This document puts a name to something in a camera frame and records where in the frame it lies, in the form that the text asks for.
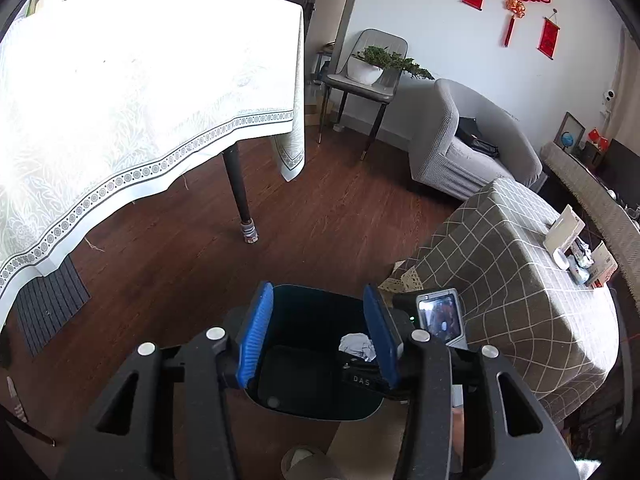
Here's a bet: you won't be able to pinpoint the black table leg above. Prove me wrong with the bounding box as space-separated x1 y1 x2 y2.
222 143 259 244

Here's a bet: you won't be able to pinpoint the framed picture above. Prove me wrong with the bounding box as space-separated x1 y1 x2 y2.
554 112 586 155

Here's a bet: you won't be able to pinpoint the white paper ball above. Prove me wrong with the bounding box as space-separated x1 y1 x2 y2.
338 333 376 363

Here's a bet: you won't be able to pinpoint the red white box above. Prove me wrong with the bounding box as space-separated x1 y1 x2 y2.
587 242 618 288

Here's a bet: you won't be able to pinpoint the grey dining chair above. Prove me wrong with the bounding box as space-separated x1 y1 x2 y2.
318 28 408 160

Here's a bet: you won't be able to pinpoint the teal trash bin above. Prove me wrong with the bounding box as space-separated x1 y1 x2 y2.
243 284 382 422

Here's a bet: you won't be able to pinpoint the blue wet wipes packet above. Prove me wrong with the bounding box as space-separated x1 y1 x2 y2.
567 254 593 285

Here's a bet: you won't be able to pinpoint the black monitor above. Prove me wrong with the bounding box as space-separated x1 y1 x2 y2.
597 140 640 208

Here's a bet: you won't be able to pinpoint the small red flags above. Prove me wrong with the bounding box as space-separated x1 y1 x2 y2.
587 129 611 154

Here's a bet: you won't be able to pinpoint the white security camera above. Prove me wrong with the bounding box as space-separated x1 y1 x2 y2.
603 89 616 110

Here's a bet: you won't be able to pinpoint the white plastic lid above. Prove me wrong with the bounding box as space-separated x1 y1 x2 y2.
552 250 570 271

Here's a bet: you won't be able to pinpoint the beige lace desk cloth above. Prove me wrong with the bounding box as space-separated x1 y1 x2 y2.
540 142 640 308

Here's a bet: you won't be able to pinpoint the potted green plant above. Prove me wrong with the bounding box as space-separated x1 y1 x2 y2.
346 46 434 87

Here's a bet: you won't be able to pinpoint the white patterned tablecloth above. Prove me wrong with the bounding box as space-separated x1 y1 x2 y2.
1 0 305 312

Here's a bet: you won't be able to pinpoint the right red wall scroll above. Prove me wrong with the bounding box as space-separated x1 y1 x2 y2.
538 9 560 60

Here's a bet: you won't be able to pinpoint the grey armchair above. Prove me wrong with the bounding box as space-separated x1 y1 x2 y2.
409 78 542 200

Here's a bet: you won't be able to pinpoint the black handbag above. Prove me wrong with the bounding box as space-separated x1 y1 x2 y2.
456 117 499 158

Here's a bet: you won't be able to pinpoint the dark striped floor mat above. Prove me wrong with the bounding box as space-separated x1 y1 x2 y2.
12 256 90 356

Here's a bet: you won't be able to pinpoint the small blue globe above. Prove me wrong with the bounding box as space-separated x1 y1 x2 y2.
560 131 575 152

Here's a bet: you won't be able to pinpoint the grey checked round tablecloth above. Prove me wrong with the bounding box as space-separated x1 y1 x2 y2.
378 178 620 422

